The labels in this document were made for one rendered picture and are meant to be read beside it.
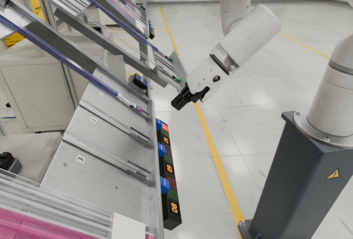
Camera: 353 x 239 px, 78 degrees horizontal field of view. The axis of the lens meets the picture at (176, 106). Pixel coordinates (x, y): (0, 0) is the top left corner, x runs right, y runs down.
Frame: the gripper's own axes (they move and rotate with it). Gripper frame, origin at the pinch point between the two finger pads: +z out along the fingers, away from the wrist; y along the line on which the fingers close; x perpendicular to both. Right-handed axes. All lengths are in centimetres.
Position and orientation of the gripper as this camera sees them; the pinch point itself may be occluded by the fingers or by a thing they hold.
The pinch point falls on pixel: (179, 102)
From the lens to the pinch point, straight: 62.2
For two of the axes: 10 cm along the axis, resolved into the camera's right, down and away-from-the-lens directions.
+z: -6.9, 6.5, 3.2
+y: -1.3, -5.4, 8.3
